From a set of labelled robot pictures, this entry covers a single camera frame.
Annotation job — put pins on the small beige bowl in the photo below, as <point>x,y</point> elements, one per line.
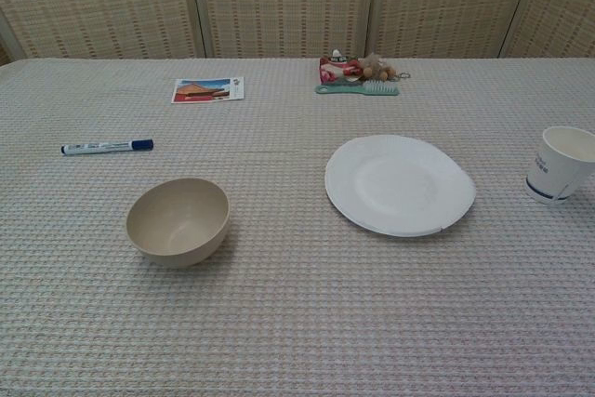
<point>186,253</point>

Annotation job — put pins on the white paper cup blue print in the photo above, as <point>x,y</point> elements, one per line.
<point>553,174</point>

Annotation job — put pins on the white paper plate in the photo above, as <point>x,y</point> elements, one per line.
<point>400,192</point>

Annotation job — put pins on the green plastic brush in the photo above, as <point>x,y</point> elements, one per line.
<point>344,89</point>

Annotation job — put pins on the red snack packet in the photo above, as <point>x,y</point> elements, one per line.
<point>332,70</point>

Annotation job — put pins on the red palace postcard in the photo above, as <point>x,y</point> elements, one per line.
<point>204,91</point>

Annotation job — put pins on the beige waffle tablecloth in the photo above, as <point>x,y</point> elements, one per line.
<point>279,313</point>

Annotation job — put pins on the woven folding screen panel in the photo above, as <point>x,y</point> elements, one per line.
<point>562,6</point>
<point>102,2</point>
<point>446,2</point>
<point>288,2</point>

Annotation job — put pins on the blue whiteboard marker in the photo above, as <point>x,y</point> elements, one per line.
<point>102,146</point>

